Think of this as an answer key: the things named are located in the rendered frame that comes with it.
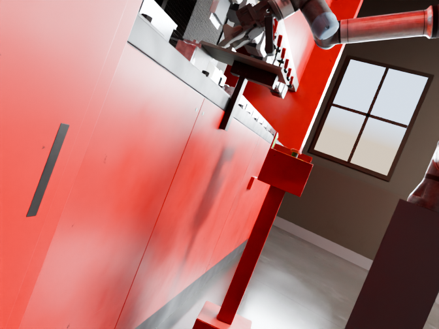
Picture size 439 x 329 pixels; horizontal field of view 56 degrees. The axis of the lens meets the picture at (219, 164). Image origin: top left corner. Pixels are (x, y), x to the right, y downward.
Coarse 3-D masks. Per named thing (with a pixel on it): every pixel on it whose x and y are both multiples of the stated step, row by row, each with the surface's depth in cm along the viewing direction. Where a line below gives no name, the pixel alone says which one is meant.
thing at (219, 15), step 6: (216, 0) 127; (222, 0) 129; (228, 0) 134; (216, 6) 127; (222, 6) 131; (228, 6) 136; (210, 12) 128; (216, 12) 128; (222, 12) 133; (210, 18) 128; (216, 18) 132; (222, 18) 135; (216, 24) 135
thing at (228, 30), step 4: (228, 24) 128; (224, 28) 128; (228, 28) 128; (232, 28) 128; (236, 28) 128; (240, 28) 128; (224, 32) 128; (228, 32) 128; (232, 32) 128; (224, 36) 128; (228, 36) 127; (240, 36) 128; (224, 40) 127; (228, 40) 127; (232, 40) 128; (220, 44) 128; (224, 44) 128
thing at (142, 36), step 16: (144, 32) 67; (144, 48) 69; (160, 48) 74; (160, 64) 76; (176, 64) 83; (192, 64) 90; (192, 80) 94; (208, 80) 104; (208, 96) 108; (224, 96) 121; (240, 112) 147; (256, 128) 184
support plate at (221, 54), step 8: (208, 48) 127; (216, 48) 122; (224, 48) 122; (216, 56) 134; (224, 56) 129; (232, 56) 124; (240, 56) 121; (248, 56) 120; (232, 64) 137; (248, 64) 126; (256, 64) 122; (264, 64) 119; (272, 64) 118; (272, 72) 125; (280, 72) 121; (280, 80) 132
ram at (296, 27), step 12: (300, 12) 232; (288, 24) 216; (300, 24) 245; (288, 36) 227; (300, 36) 260; (312, 36) 307; (300, 48) 278; (312, 48) 332; (300, 60) 297; (300, 72) 320
